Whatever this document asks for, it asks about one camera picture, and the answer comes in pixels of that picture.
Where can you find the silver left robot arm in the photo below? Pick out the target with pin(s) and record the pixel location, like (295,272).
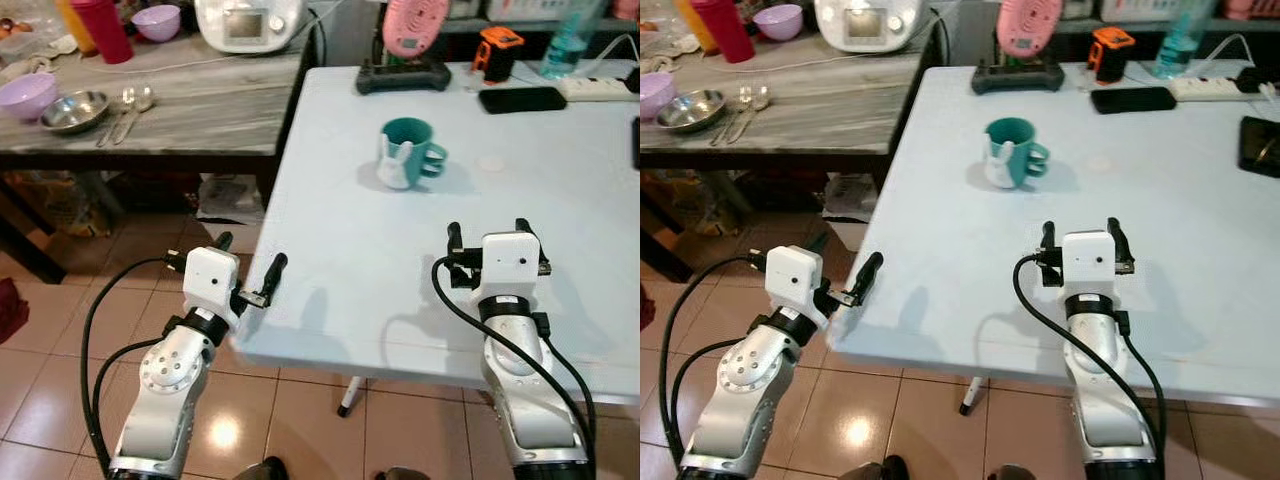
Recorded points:
(735,385)
(170,385)

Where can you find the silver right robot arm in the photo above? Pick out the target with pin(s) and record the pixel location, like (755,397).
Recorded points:
(1100,400)
(525,400)

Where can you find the white plastic bag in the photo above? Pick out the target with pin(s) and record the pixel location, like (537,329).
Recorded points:
(230,198)
(850,196)

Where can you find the white folding table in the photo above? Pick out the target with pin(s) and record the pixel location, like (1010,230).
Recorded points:
(360,270)
(960,270)

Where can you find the teal mug with white rabbit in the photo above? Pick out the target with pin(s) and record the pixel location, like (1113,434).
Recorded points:
(1015,145)
(410,145)

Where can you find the yellow plastic bag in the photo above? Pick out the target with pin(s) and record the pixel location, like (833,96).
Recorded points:
(70,205)
(700,200)

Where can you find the black smartphone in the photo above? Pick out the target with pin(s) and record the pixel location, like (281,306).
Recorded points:
(522,100)
(1133,100)

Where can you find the dark red cloth item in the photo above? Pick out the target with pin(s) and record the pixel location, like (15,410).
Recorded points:
(646,308)
(12,308)

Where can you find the metal spoon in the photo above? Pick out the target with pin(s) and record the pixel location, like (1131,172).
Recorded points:
(144,98)
(762,96)
(743,98)
(126,100)

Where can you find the white power strip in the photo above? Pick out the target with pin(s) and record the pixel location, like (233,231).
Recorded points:
(1208,89)
(598,88)

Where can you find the black handheld controller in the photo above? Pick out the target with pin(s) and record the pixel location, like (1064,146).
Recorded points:
(1016,77)
(403,77)

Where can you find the black rectangular tray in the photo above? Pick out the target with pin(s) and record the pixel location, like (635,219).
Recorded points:
(1262,147)

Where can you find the black robot left foot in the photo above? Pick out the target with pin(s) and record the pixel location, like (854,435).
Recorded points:
(875,469)
(262,470)

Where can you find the black robot foot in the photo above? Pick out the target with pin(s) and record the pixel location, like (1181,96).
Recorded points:
(875,469)
(402,473)
(262,470)
(1010,473)

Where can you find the orange and black device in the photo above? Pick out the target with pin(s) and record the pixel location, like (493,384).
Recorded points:
(1111,55)
(497,55)

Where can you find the stainless steel bowl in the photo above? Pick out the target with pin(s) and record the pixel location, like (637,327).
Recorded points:
(75,112)
(692,110)

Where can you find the black power adapter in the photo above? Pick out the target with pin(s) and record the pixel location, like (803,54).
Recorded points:
(633,80)
(1258,80)

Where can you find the purple plastic bowl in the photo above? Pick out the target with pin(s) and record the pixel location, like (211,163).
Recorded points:
(25,97)
(157,22)
(655,95)
(778,22)

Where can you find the teal transparent water bottle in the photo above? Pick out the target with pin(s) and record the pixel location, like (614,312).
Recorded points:
(570,40)
(1183,40)

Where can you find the black robot right foot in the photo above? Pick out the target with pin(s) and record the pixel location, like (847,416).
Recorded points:
(1010,473)
(402,473)

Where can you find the pink perforated gadget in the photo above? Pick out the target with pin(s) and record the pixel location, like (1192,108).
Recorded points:
(416,27)
(1029,27)

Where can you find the white kitchen appliance with display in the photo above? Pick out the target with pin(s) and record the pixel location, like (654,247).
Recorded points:
(870,25)
(250,25)

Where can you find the red plastic tumbler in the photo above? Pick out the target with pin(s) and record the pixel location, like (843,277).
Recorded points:
(722,30)
(100,30)

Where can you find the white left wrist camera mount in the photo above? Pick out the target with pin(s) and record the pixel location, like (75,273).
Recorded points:
(212,280)
(793,280)

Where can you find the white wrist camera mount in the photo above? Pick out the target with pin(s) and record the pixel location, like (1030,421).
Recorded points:
(793,280)
(510,265)
(212,280)
(1088,263)

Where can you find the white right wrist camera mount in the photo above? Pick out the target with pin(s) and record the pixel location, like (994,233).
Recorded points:
(510,265)
(1088,263)

